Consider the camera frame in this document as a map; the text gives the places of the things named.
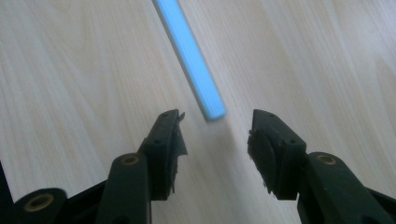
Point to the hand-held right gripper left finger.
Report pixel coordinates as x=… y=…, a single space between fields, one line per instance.
x=162 y=149

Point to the light blue ribbed bar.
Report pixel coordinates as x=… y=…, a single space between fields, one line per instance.
x=190 y=56

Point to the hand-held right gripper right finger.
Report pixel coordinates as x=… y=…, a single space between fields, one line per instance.
x=289 y=161

